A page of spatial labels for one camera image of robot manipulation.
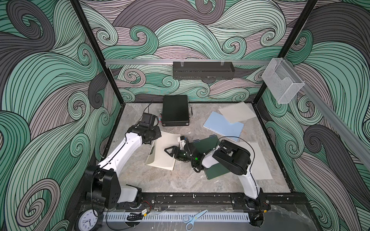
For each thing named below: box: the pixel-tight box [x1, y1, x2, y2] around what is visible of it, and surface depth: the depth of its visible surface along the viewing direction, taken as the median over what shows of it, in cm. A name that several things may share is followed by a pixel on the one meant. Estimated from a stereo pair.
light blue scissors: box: [183, 209, 209, 231], surface depth 70 cm
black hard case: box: [161, 94, 190, 127], surface depth 119 cm
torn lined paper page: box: [218, 101, 257, 124], surface depth 117 cm
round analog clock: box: [75, 208, 100, 231], surface depth 67 cm
